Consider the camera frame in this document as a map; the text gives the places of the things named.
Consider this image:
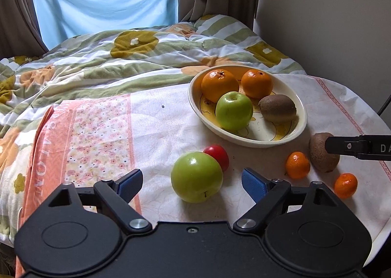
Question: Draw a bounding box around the small mandarin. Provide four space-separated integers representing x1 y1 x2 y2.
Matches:
333 173 358 199
285 152 310 179

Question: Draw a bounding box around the brown kiwi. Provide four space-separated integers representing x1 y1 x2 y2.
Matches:
259 94 296 124
309 132 340 173

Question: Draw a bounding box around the red tomato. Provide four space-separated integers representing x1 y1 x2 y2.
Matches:
203 144 229 172

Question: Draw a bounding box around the green apple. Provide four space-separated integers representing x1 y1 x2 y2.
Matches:
215 91 253 130
170 152 223 203

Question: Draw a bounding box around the medium orange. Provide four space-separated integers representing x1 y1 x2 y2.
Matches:
241 69 273 99

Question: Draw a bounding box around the large orange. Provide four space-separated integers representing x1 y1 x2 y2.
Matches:
201 69 239 103

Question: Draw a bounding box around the pink floral white cloth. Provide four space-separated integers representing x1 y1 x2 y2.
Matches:
14 74 391 277

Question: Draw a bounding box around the cream oval duck dish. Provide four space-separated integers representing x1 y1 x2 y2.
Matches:
188 65 307 148

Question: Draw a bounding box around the green striped floral quilt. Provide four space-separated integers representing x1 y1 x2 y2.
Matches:
1 15 303 246

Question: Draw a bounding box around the brown left curtain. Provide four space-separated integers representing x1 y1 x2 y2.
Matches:
0 0 48 58

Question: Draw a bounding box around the black cable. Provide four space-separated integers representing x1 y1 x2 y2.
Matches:
377 99 391 116

